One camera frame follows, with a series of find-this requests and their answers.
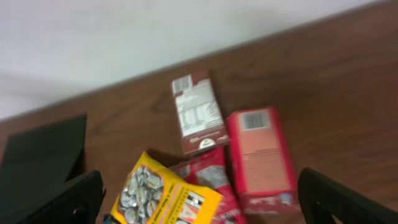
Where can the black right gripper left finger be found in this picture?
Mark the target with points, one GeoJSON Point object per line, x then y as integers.
{"type": "Point", "coordinates": [77, 201]}

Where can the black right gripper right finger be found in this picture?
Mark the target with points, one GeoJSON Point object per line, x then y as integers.
{"type": "Point", "coordinates": [323, 200]}

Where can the dark green box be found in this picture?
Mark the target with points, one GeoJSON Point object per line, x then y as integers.
{"type": "Point", "coordinates": [39, 160]}

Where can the yellow Hacks candy bag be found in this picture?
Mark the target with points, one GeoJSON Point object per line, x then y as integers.
{"type": "Point", "coordinates": [152, 193]}

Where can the red Hacks candy bag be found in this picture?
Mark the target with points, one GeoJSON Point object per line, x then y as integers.
{"type": "Point", "coordinates": [209, 170]}

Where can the red carton box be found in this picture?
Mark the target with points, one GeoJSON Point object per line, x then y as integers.
{"type": "Point", "coordinates": [264, 173]}

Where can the brown carton box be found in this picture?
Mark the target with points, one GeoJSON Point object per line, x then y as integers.
{"type": "Point", "coordinates": [202, 126]}

